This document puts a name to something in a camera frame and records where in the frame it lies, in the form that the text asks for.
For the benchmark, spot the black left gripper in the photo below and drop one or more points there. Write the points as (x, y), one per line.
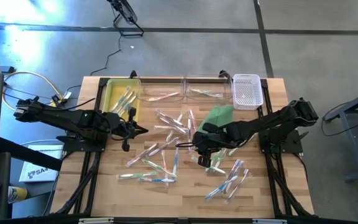
(117, 126)

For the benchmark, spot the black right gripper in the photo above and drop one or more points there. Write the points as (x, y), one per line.
(222, 138)

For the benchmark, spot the orange toothbrush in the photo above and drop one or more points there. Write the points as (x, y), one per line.
(163, 127)
(193, 119)
(165, 96)
(163, 165)

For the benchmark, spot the blue toothbrush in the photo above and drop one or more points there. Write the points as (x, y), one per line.
(157, 179)
(221, 187)
(125, 102)
(120, 99)
(176, 158)
(130, 103)

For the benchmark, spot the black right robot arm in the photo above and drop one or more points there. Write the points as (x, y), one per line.
(269, 123)

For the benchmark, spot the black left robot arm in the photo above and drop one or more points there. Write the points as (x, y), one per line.
(67, 116)

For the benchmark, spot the wrapped pink toothbrush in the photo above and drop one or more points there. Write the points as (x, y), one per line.
(188, 130)

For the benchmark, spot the green cloth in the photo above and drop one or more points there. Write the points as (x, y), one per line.
(219, 113)

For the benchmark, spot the clear plastic bin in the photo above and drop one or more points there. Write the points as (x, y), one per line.
(166, 104)
(208, 101)

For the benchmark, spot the yellow plastic bin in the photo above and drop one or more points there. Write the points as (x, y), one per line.
(108, 99)

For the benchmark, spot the black table clamp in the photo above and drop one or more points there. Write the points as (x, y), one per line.
(133, 74)
(224, 74)

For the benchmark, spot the white perforated plastic basket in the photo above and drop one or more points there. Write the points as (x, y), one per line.
(247, 91)

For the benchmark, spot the white printed cardboard box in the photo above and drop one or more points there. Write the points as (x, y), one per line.
(42, 169)

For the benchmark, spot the black side desk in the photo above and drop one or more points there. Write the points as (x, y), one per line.
(26, 154)

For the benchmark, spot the yellow white canister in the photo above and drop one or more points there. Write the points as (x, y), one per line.
(17, 194)

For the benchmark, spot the blue grey metal stand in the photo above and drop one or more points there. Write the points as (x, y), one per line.
(353, 149)

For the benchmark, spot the silver frame bracket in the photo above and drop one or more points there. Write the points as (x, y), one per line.
(95, 221)
(269, 221)

